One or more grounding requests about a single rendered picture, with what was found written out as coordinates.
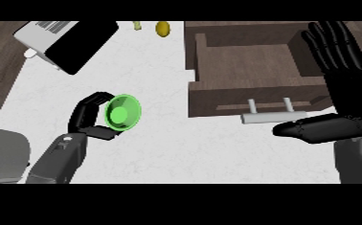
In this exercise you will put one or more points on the green cup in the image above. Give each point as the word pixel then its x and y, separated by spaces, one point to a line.
pixel 122 112

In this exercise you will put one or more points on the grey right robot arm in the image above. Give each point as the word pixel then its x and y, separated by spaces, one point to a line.
pixel 350 162

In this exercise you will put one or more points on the pale yellow-green item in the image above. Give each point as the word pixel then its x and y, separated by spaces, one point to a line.
pixel 137 25

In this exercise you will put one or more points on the brown wooden drawer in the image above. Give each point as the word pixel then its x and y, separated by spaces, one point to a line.
pixel 246 62
pixel 255 98

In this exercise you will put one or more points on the brown wooden cabinet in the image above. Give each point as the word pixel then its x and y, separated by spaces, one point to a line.
pixel 246 32

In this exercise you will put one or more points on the white and black appliance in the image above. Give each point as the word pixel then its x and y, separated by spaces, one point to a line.
pixel 66 43

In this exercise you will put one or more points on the yellow lemon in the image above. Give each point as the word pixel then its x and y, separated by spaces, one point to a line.
pixel 163 28

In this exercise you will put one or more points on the brown wooden drawer front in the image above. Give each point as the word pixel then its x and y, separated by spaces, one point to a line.
pixel 255 98

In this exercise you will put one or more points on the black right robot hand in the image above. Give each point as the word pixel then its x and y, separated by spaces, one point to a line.
pixel 336 75

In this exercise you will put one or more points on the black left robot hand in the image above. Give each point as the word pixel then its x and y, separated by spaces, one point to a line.
pixel 82 117

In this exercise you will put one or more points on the grey rounded object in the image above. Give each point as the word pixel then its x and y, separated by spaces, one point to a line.
pixel 13 157

